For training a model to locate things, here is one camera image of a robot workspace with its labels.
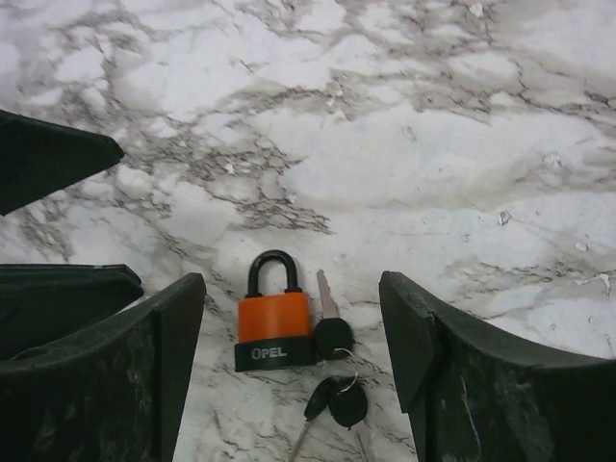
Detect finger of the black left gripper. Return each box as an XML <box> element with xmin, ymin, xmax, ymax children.
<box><xmin>1</xmin><ymin>111</ymin><xmax>124</xmax><ymax>216</ymax></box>
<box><xmin>1</xmin><ymin>264</ymin><xmax>143</xmax><ymax>360</ymax></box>

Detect orange black padlock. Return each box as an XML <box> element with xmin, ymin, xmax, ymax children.
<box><xmin>235</xmin><ymin>249</ymin><xmax>317</xmax><ymax>372</ymax></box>

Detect black keys of orange padlock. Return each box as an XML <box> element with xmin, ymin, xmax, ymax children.
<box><xmin>289</xmin><ymin>269</ymin><xmax>375</xmax><ymax>461</ymax></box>

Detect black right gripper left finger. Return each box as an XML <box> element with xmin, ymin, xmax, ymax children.
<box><xmin>1</xmin><ymin>273</ymin><xmax>206</xmax><ymax>461</ymax></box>

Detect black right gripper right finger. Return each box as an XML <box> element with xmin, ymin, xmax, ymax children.
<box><xmin>379</xmin><ymin>271</ymin><xmax>615</xmax><ymax>461</ymax></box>

